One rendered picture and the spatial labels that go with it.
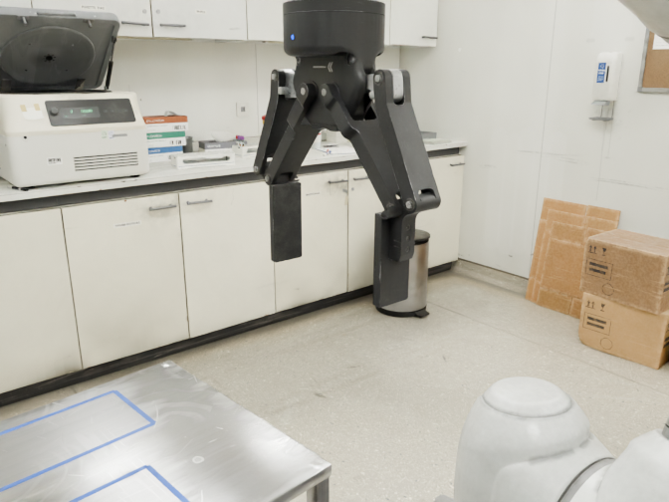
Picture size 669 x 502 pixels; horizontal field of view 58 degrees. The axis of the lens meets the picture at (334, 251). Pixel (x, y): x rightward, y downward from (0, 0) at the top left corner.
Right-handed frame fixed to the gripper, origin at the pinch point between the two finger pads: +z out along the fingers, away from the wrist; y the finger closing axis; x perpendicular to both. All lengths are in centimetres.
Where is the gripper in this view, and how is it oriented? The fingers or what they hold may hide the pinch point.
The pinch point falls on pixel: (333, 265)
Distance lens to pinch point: 49.4
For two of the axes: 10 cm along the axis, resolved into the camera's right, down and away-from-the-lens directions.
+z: 0.0, 9.6, 2.9
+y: -6.3, -2.3, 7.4
